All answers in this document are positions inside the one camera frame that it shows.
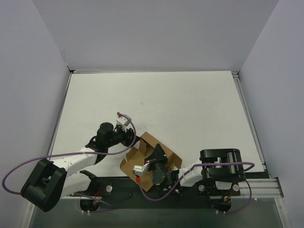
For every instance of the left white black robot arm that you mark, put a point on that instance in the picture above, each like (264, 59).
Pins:
(51, 180)

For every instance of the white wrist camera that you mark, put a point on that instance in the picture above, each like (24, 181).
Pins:
(141, 172)
(123, 121)

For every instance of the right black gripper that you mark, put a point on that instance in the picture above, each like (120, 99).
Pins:
(156, 160)

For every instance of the aluminium table frame rail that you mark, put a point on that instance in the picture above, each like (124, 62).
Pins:
(262, 184)

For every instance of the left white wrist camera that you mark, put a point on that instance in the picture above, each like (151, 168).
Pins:
(123, 121)

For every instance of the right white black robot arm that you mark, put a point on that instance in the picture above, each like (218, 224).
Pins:
(222, 165)

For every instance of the brown cardboard paper box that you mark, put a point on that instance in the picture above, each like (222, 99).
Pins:
(136, 156)

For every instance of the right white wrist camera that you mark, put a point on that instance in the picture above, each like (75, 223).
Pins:
(141, 172)

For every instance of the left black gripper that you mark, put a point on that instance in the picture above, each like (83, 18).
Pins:
(129, 137)

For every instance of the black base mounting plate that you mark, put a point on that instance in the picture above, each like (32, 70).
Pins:
(108, 193)

